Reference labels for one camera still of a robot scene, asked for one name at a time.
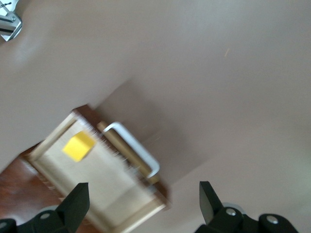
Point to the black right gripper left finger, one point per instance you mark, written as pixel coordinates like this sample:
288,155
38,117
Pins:
68,208

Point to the dark red wooden cabinet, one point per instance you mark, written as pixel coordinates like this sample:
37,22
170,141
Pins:
19,184

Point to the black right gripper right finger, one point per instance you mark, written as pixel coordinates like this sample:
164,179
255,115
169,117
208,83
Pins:
213,218

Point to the yellow cube block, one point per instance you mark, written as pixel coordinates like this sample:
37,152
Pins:
77,145

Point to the brown table mat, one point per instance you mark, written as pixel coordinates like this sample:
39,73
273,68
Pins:
194,72

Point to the silver metal corner bracket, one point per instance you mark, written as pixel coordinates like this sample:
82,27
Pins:
11,26

